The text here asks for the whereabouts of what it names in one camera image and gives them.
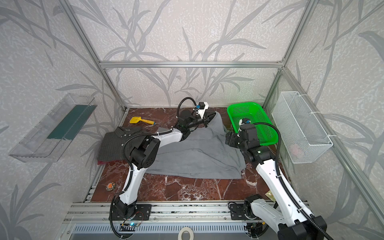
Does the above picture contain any light grey long sleeve shirt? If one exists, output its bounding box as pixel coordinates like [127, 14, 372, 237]
[147, 113, 246, 179]

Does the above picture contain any green plastic basket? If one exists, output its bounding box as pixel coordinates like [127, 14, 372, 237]
[227, 102, 279, 146]

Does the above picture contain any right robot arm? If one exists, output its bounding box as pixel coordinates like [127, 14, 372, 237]
[226, 119, 332, 240]

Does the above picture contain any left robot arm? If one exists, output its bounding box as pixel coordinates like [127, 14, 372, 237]
[109, 97, 216, 224]

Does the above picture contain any yellow snack packet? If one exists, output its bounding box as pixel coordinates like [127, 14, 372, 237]
[265, 191, 276, 202]

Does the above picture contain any yellow toy hammer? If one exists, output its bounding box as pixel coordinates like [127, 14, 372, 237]
[129, 117, 155, 125]

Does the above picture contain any dark striped folded shirt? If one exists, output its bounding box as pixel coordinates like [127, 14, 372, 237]
[97, 127, 146, 165]

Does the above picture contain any white tape roll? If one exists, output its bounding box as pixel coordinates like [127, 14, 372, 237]
[178, 227, 195, 240]

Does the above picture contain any small orange round object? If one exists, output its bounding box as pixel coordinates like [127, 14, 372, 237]
[106, 182, 116, 192]

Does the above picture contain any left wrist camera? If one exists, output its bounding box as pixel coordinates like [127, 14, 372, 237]
[195, 102, 209, 119]

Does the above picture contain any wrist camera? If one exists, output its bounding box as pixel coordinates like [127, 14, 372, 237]
[239, 118, 251, 126]
[195, 102, 209, 119]

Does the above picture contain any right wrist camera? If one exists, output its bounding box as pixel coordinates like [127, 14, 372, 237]
[239, 118, 251, 126]

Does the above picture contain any pink item in wire basket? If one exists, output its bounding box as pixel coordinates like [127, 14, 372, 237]
[289, 144, 304, 159]

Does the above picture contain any white wire mesh basket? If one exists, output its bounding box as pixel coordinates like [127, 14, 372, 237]
[272, 91, 333, 164]

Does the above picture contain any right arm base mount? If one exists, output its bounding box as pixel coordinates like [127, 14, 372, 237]
[228, 202, 269, 239]

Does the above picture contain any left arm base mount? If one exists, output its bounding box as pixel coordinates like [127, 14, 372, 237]
[109, 204, 152, 233]

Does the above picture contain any clear acrylic wall shelf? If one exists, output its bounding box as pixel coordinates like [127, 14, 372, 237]
[9, 94, 97, 163]

